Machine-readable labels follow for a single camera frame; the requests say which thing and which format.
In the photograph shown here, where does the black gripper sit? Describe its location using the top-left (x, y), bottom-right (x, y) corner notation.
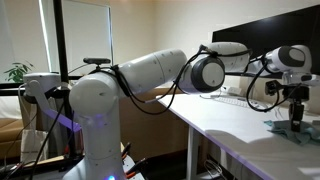
top-left (283, 83), bottom-right (310, 133)

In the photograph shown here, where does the blue terry towel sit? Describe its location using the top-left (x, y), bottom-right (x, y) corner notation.
top-left (263, 119), bottom-right (320, 147)

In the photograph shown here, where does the white robot base platform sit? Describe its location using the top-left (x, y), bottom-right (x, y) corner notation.
top-left (61, 151), bottom-right (147, 180)

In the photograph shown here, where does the white desk leg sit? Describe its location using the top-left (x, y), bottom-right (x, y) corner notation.
top-left (185, 124), bottom-right (202, 180)

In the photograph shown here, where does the white keyboard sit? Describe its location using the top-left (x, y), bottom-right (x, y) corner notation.
top-left (213, 95), bottom-right (269, 110)

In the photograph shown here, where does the large black monitor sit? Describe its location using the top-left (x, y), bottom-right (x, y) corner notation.
top-left (211, 3), bottom-right (320, 79)

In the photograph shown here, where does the white window blind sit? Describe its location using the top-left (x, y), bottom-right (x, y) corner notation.
top-left (38, 0), bottom-right (114, 74)

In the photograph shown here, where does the black vertical pole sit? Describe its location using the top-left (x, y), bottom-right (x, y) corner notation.
top-left (52, 0), bottom-right (77, 159)

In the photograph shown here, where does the white paper bag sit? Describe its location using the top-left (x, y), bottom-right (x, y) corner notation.
top-left (20, 128), bottom-right (50, 164)

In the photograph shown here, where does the green potted plant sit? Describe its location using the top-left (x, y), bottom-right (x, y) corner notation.
top-left (3, 60), bottom-right (34, 84)

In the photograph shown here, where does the brown sofa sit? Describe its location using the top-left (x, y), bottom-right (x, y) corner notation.
top-left (0, 118), bottom-right (28, 160)

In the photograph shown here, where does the black horizontal bar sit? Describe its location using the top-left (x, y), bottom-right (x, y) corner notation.
top-left (0, 81), bottom-right (27, 98)

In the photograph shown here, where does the white cushion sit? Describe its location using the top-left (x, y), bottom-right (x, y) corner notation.
top-left (0, 95), bottom-right (23, 120)

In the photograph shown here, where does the white desk cable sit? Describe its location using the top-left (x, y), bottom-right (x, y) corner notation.
top-left (273, 107), bottom-right (285, 122)

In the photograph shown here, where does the grey under-desk cables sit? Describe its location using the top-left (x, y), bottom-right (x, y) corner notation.
top-left (202, 158), bottom-right (225, 180)

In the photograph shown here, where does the red handled tool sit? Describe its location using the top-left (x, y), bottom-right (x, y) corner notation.
top-left (124, 157), bottom-right (148, 179)
top-left (120, 141), bottom-right (132, 160)

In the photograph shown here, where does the black bar camera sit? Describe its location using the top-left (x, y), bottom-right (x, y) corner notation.
top-left (82, 57), bottom-right (112, 72)

